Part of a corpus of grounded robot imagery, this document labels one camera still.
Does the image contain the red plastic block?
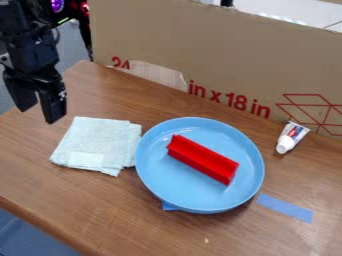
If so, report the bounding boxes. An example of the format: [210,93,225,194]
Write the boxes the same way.
[167,135,239,185]

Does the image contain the blue tape under plate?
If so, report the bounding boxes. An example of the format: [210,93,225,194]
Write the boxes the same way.
[162,201,182,211]

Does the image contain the black computer with lights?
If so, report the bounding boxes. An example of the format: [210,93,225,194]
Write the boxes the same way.
[39,0,94,59]

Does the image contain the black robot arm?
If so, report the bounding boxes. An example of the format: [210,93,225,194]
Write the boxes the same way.
[0,0,67,124]

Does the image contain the light blue folded cloth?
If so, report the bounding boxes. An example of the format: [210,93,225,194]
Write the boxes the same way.
[50,116,142,177]

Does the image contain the blue tape strip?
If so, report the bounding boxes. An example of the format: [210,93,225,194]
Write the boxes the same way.
[257,193,314,223]

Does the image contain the cardboard box wall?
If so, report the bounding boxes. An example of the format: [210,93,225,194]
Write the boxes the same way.
[88,0,342,139]

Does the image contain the white toothpaste tube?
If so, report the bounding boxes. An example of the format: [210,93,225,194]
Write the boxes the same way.
[275,121,310,154]

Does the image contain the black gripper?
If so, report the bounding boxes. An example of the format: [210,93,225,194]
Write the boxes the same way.
[0,29,67,124]

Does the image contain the blue plate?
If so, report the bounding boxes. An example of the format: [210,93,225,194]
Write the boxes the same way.
[135,117,265,214]

